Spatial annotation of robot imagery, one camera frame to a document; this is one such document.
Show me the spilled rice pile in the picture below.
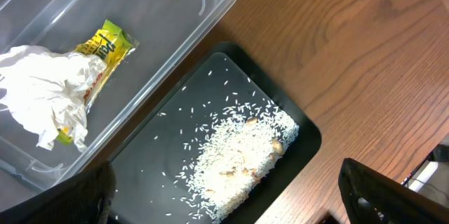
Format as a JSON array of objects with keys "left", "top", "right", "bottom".
[{"left": 150, "top": 69, "right": 300, "bottom": 223}]

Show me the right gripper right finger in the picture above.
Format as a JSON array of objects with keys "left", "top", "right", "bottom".
[{"left": 338, "top": 158, "right": 448, "bottom": 224}]

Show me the yellow green snack wrapper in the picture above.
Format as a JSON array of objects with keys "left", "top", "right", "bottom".
[{"left": 57, "top": 20, "right": 139, "bottom": 148}]

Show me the black rectangular tray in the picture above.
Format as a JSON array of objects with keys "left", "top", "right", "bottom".
[{"left": 109, "top": 42, "right": 321, "bottom": 223}]

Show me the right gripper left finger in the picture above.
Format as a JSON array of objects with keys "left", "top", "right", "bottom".
[{"left": 1, "top": 161, "right": 116, "bottom": 223}]

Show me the clear plastic bin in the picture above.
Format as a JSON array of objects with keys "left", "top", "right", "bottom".
[{"left": 1, "top": 0, "right": 236, "bottom": 192}]

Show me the white tissue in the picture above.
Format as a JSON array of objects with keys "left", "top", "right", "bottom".
[{"left": 1, "top": 46, "right": 107, "bottom": 152}]

